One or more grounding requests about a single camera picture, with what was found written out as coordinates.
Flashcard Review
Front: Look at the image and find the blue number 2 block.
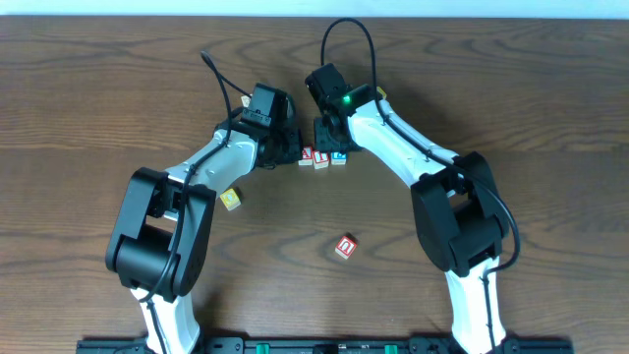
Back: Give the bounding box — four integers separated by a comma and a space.
330, 151, 347, 165

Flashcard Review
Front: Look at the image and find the red letter I block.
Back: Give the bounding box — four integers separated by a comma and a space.
313, 150, 330, 169

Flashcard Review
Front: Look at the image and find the red letter A block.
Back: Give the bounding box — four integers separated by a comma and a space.
298, 146, 314, 166

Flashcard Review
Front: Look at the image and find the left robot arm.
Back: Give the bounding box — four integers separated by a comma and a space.
105, 121, 303, 353

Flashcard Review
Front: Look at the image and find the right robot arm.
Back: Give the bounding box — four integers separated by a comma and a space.
307, 82, 518, 353

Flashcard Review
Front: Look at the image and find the white patterned wooden block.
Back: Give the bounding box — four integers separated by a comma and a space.
241, 95, 251, 107

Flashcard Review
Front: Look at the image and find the yellow block far side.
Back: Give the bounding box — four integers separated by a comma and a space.
376, 87, 387, 99

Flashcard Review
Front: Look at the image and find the yellow block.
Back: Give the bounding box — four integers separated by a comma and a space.
219, 188, 242, 211
376, 87, 387, 99

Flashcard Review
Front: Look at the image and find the yellow block near centre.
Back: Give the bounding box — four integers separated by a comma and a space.
219, 188, 242, 211

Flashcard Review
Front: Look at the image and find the red letter U block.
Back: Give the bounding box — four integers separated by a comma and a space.
334, 236, 357, 260

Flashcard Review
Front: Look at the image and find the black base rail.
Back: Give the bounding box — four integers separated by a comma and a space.
75, 335, 575, 354

